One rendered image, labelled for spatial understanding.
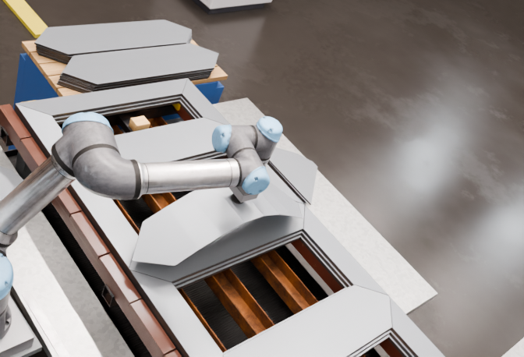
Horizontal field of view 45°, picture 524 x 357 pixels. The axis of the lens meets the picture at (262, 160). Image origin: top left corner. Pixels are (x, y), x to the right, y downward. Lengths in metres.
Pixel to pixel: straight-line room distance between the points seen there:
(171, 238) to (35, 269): 0.44
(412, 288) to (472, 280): 1.53
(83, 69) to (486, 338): 2.46
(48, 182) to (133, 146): 0.68
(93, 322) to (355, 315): 0.80
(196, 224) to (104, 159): 0.48
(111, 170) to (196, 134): 0.96
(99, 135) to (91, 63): 1.10
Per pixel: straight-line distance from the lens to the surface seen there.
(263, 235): 2.11
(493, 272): 4.09
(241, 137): 1.68
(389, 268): 2.42
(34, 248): 2.09
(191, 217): 1.87
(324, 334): 1.95
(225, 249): 2.01
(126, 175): 1.47
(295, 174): 2.51
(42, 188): 1.63
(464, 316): 3.67
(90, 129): 1.55
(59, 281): 2.02
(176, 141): 2.33
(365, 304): 2.09
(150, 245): 1.85
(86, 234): 1.96
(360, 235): 2.47
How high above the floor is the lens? 2.28
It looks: 37 degrees down
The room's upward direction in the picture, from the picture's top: 25 degrees clockwise
